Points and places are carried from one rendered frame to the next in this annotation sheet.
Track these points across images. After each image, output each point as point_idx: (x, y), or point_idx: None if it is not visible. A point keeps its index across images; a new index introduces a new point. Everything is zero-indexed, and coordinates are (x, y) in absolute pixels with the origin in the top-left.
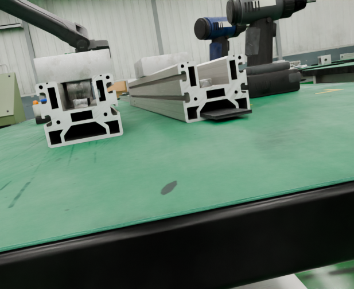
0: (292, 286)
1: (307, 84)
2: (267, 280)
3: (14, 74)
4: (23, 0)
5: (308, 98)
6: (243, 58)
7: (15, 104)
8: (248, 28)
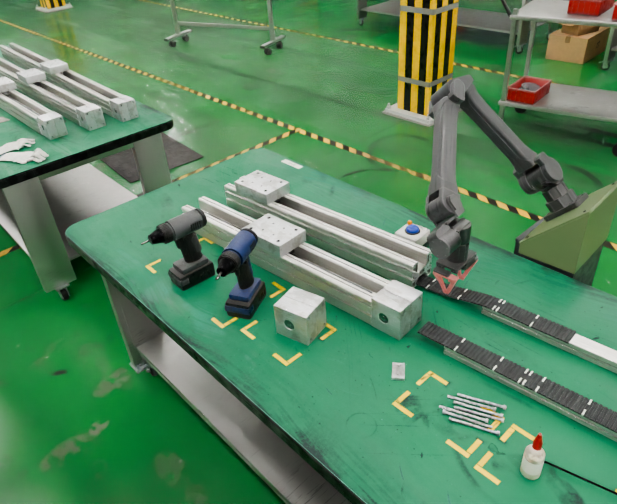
0: (227, 425)
1: (169, 320)
2: (248, 425)
3: (584, 213)
4: (437, 135)
5: (163, 247)
6: (182, 209)
7: (538, 239)
8: (193, 232)
